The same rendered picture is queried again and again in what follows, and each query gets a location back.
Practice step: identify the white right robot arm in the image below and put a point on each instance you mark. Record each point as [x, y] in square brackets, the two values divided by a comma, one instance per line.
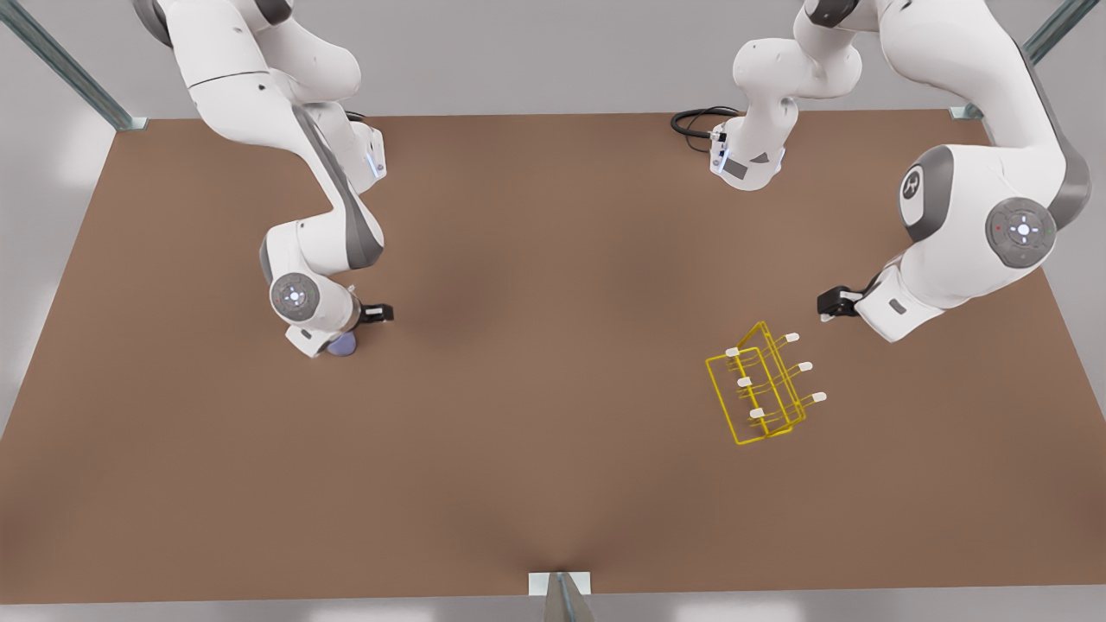
[259, 95]

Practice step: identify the purple cup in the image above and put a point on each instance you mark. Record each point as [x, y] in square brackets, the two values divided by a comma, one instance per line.
[342, 345]

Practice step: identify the silver frame post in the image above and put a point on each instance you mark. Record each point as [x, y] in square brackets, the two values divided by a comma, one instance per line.
[1032, 47]
[562, 598]
[69, 65]

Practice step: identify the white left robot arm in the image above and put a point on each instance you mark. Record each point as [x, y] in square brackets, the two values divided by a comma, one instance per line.
[976, 190]

